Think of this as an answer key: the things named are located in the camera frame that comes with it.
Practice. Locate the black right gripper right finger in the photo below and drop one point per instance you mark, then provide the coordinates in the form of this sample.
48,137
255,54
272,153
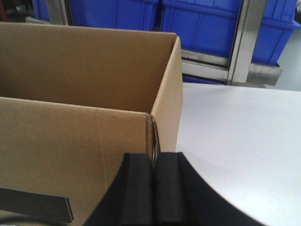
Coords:
184,198

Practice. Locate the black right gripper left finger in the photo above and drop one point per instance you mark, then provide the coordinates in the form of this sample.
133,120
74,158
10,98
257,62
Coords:
129,199

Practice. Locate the brown cardboard box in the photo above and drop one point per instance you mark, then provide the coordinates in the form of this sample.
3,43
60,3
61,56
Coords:
73,102

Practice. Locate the blue bin centre shelf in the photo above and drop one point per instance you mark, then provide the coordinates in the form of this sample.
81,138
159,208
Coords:
206,26

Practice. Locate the blue bin shelf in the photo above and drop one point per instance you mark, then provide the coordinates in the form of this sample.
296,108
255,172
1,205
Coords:
206,26
276,28

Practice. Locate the blue bin behind box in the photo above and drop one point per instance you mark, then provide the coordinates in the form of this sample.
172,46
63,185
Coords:
116,14

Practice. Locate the blue bin right shelf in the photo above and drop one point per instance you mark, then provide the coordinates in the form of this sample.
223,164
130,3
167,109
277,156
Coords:
276,28

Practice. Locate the steel shelf upright post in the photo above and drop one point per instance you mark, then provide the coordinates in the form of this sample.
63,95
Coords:
249,22

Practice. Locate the steel upright post left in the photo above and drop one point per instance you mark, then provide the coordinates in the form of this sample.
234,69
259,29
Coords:
60,12

